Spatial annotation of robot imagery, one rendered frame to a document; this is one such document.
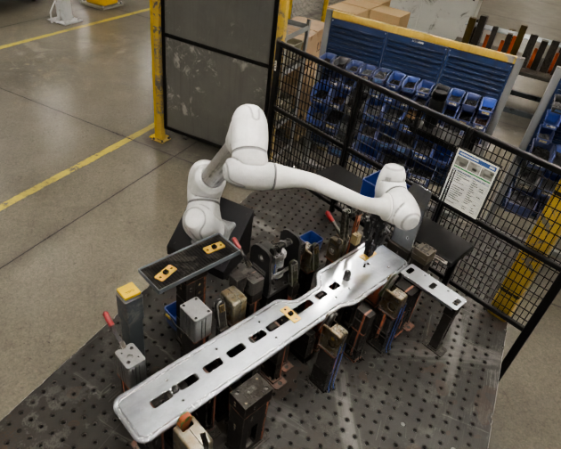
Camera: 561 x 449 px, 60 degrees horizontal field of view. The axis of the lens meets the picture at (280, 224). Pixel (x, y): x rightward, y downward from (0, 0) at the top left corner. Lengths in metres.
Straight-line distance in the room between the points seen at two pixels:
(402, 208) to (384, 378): 0.79
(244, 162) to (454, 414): 1.32
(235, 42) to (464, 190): 2.43
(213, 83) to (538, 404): 3.40
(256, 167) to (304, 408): 0.96
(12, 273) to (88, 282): 0.51
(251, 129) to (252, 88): 2.46
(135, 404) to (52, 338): 1.60
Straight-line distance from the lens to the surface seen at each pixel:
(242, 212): 2.45
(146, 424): 1.63
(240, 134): 1.77
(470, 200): 2.44
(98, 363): 2.16
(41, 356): 3.14
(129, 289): 1.76
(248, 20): 4.08
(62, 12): 8.52
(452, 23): 8.51
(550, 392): 3.56
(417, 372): 2.28
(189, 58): 4.52
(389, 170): 1.88
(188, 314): 1.74
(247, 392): 1.65
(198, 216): 2.22
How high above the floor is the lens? 2.41
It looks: 37 degrees down
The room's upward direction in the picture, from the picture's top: 9 degrees clockwise
